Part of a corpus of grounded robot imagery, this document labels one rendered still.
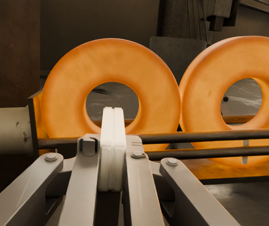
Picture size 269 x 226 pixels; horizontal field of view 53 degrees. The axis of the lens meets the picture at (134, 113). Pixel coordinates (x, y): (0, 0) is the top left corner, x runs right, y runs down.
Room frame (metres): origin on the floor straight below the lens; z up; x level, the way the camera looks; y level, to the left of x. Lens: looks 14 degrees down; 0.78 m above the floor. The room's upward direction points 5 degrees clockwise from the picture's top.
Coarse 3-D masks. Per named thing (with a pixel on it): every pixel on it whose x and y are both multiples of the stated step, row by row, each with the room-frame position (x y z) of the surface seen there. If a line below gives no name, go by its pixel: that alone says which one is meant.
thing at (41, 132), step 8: (32, 96) 0.27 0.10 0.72; (40, 96) 0.29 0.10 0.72; (32, 104) 0.26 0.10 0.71; (40, 104) 0.29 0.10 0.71; (32, 112) 0.26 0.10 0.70; (40, 112) 0.29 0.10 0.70; (32, 120) 0.26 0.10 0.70; (40, 120) 0.28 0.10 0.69; (32, 128) 0.26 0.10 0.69; (40, 128) 0.28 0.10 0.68; (32, 136) 0.26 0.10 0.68; (40, 136) 0.28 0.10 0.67; (48, 136) 0.31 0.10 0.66; (40, 152) 0.27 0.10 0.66; (48, 152) 0.30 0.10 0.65
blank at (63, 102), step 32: (64, 64) 0.29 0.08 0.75; (96, 64) 0.29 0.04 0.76; (128, 64) 0.29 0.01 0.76; (160, 64) 0.30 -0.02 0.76; (64, 96) 0.29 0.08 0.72; (160, 96) 0.30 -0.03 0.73; (64, 128) 0.29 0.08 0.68; (96, 128) 0.31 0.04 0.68; (128, 128) 0.31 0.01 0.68; (160, 128) 0.30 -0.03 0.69
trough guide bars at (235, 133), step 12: (96, 120) 0.34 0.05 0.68; (132, 120) 0.34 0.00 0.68; (228, 120) 0.35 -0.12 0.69; (240, 120) 0.35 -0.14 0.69; (180, 132) 0.29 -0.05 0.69; (192, 132) 0.29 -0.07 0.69; (204, 132) 0.29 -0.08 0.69; (216, 132) 0.29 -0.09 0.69; (228, 132) 0.29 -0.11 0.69; (240, 132) 0.29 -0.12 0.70; (252, 132) 0.29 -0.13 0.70; (264, 132) 0.29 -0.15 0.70; (48, 144) 0.27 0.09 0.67; (60, 144) 0.27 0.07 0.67; (72, 144) 0.27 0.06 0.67; (144, 144) 0.28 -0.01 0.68; (72, 156) 0.27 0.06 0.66; (156, 156) 0.28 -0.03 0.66; (168, 156) 0.28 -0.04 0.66; (180, 156) 0.28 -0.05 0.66; (192, 156) 0.28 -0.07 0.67; (204, 156) 0.28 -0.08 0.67; (216, 156) 0.29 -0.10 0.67; (228, 156) 0.29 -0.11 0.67; (240, 156) 0.29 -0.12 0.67
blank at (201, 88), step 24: (216, 48) 0.31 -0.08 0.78; (240, 48) 0.31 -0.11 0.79; (264, 48) 0.31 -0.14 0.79; (192, 72) 0.30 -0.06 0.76; (216, 72) 0.30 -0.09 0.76; (240, 72) 0.31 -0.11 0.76; (264, 72) 0.31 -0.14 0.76; (192, 96) 0.30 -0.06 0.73; (216, 96) 0.30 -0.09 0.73; (264, 96) 0.34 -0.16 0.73; (192, 120) 0.30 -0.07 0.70; (216, 120) 0.30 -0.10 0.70; (264, 120) 0.32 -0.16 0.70; (192, 144) 0.31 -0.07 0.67; (216, 144) 0.31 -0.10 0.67; (240, 144) 0.31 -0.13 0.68; (264, 144) 0.31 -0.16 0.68
